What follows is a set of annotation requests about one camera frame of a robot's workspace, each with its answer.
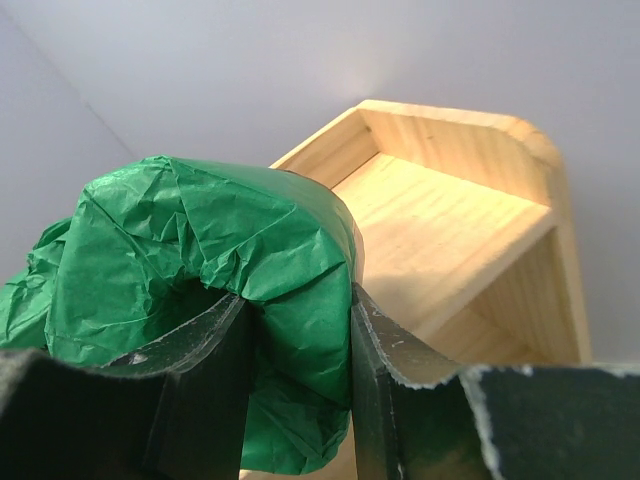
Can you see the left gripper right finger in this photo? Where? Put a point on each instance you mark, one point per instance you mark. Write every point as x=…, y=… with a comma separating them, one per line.
x=418, y=415

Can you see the wooden two-tier shelf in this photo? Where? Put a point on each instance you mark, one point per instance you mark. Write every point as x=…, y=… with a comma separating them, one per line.
x=467, y=231

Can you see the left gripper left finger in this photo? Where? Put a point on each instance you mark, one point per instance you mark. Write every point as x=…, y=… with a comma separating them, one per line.
x=172, y=409

